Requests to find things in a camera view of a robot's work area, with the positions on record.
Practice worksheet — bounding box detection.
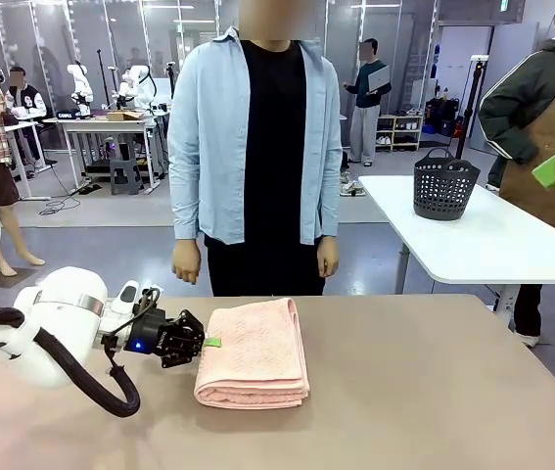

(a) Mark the grey-framed work table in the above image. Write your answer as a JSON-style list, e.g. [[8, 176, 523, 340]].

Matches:
[[42, 113, 169, 195]]

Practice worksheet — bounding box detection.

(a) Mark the black tripod stand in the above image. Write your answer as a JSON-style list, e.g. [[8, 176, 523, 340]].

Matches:
[[95, 48, 113, 111]]

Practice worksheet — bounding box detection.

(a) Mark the person in brown apron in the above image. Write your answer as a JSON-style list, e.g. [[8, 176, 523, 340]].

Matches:
[[477, 0, 555, 350]]

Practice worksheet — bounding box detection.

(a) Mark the dark mannequin base plate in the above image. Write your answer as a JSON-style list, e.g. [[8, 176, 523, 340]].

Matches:
[[0, 265, 39, 291]]

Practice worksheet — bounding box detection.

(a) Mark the white office desk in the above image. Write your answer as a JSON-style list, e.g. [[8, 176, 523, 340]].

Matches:
[[4, 118, 54, 200]]

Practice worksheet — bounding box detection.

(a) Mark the person's left forearm blue sleeve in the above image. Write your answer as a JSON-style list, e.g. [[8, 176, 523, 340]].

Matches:
[[312, 164, 344, 242]]

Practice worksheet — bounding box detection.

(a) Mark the wooden shoe shelf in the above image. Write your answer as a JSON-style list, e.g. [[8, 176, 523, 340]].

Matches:
[[377, 114, 426, 153]]

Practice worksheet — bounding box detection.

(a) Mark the pile of black bags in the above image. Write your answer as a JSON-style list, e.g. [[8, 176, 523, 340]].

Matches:
[[425, 96, 465, 139]]

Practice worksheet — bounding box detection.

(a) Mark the person in dark green sweater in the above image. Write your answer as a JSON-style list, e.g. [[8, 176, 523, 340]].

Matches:
[[344, 38, 393, 165]]

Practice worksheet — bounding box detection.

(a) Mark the grey plastic stool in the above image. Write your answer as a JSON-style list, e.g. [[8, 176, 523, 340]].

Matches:
[[109, 159, 143, 197]]

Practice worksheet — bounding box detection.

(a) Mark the person's right forearm blue sleeve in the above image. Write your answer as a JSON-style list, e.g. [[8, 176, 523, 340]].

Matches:
[[167, 165, 206, 246]]

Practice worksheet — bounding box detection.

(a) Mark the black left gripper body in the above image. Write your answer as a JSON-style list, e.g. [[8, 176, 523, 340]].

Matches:
[[126, 307, 184, 357]]

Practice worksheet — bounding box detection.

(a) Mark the dark perforated plastic basket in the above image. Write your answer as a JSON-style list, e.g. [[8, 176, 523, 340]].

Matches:
[[412, 147, 482, 222]]

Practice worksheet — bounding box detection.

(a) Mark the black light stand pole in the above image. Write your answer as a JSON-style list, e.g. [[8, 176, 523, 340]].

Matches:
[[452, 54, 490, 162]]

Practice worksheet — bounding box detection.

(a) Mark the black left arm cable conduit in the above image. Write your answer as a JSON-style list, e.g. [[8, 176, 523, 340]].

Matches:
[[0, 302, 142, 419]]

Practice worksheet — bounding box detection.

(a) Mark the seated person in varsity jacket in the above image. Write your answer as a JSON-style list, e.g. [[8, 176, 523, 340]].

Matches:
[[4, 66, 48, 121]]

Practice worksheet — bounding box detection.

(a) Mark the person's right hand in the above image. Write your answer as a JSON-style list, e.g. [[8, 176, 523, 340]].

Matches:
[[170, 241, 203, 286]]

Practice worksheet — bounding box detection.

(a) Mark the pink terry towel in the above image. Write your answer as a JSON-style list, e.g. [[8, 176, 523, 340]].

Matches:
[[193, 297, 312, 410]]

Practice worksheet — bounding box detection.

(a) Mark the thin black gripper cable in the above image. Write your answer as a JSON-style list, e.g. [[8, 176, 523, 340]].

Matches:
[[102, 287, 162, 379]]

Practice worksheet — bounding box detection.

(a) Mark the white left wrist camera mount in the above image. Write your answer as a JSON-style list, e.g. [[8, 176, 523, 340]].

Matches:
[[112, 279, 162, 315]]

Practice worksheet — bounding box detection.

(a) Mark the white side table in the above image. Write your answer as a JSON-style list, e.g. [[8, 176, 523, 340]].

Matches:
[[357, 174, 555, 325]]

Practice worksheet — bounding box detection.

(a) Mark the person in light-blue shirt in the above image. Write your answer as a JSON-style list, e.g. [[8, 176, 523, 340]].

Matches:
[[167, 0, 345, 298]]

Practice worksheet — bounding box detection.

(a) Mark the person's left hand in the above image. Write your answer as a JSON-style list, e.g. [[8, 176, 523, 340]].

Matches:
[[315, 235, 342, 279]]

